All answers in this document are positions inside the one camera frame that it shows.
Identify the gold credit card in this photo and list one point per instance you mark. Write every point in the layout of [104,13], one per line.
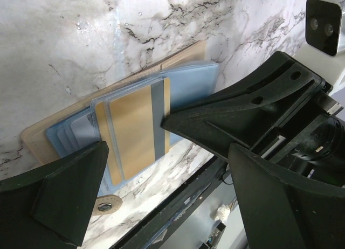
[129,121]

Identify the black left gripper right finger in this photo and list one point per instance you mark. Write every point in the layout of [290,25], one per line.
[282,209]

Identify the beige card holder wallet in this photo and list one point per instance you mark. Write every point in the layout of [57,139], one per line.
[191,77]

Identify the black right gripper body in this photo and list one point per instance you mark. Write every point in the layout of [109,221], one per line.
[310,143]

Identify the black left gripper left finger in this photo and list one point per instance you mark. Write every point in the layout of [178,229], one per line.
[50,206]

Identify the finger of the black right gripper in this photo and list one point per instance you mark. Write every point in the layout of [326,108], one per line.
[274,100]

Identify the black table front rail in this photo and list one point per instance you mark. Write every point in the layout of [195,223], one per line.
[187,218]

